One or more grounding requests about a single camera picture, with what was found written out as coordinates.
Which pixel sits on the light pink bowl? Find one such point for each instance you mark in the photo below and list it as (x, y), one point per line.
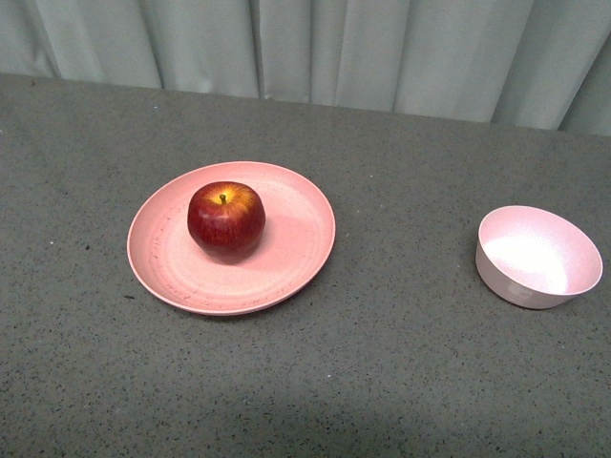
(535, 259)

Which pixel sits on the red apple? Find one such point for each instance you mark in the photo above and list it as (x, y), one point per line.
(226, 219)

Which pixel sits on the white curtain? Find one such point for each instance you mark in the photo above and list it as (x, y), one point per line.
(539, 64)

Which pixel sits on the pink round plate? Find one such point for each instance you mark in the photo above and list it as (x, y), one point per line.
(297, 240)

